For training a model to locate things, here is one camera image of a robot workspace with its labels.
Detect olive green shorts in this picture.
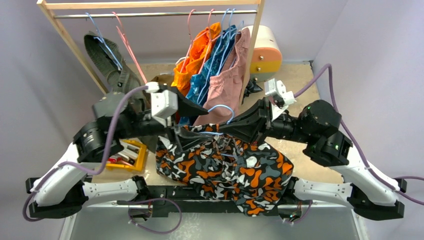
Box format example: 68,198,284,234
83,31,144,94

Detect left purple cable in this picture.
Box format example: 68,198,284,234
22,85,150,222

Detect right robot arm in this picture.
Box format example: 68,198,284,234
218,97,407,221

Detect pink hanger holding orange shorts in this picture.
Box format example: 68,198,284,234
175,9,208,65

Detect yellow plastic bin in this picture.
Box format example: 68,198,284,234
105,139,148,172

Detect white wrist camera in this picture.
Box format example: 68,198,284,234
264,78,296,122
146,82,178,127

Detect blue patterned shorts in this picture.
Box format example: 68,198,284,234
172,22,237,106

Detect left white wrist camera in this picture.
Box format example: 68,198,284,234
146,82,178,127

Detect blue hanger holding pink shorts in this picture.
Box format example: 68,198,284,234
213,8,238,76

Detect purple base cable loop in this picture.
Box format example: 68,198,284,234
127,198,183,236

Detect wooden clothes rack frame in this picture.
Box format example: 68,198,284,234
36,0,265,94

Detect pink shorts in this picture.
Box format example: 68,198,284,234
191,27,251,126

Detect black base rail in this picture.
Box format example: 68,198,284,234
117,185,312,222

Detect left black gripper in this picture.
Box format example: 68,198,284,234
115,87,214,150

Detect brown shorts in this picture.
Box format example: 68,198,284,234
151,74,174,86

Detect dark patterned cloth on floor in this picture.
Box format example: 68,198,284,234
243,80,263,99

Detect blue wire hanger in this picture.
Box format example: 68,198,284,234
197,104,236,137
85,12,123,71

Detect pink wire hanger left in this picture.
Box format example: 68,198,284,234
111,11,148,84

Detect white orange yellow drawer cabinet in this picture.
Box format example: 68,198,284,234
249,25,283,82

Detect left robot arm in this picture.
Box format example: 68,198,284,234
22,82,208,222

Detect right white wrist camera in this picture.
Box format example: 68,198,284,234
264,78,296,122

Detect camouflage orange black shorts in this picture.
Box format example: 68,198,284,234
155,124,294,217

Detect metal hanging rod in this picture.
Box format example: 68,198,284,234
53,10,258,19

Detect white stapler in bin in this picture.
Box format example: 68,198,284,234
117,148,139,161

